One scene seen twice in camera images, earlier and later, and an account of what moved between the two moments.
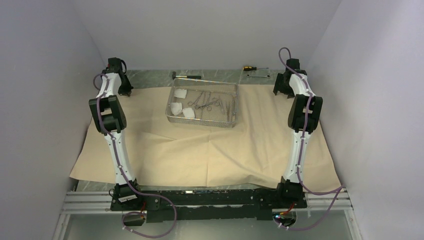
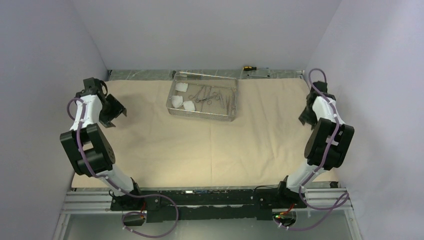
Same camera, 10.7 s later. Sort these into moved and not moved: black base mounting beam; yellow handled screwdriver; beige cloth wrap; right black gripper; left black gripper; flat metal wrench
Moved: left black gripper; right black gripper
Not moved: beige cloth wrap; black base mounting beam; yellow handled screwdriver; flat metal wrench
